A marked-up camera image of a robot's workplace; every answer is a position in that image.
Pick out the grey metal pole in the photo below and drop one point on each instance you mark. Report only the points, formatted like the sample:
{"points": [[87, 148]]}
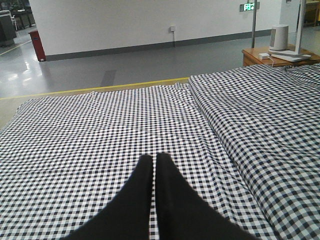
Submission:
{"points": [[254, 19]]}

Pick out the wall power socket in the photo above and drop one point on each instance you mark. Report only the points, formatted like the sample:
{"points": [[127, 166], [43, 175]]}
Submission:
{"points": [[172, 28]]}

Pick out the checkered bed sheet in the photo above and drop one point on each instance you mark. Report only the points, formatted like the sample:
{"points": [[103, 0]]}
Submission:
{"points": [[62, 159]]}

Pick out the white cylindrical speaker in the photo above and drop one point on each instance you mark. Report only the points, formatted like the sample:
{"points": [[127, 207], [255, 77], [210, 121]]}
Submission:
{"points": [[279, 37]]}

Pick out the white charger adapter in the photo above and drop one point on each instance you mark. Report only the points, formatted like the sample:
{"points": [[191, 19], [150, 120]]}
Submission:
{"points": [[263, 56]]}

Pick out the checkered folded quilt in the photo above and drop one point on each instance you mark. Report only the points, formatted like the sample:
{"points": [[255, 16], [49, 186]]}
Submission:
{"points": [[268, 120]]}

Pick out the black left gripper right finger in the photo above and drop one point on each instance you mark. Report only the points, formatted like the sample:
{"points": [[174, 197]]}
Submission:
{"points": [[182, 214]]}

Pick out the wooden nightstand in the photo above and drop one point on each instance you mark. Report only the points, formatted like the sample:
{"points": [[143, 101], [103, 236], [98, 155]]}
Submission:
{"points": [[251, 57]]}

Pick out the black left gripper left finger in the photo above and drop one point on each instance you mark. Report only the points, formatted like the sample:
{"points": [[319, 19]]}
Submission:
{"points": [[127, 216]]}

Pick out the green exit sign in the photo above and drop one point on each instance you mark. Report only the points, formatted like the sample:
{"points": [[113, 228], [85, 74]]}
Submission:
{"points": [[249, 6]]}

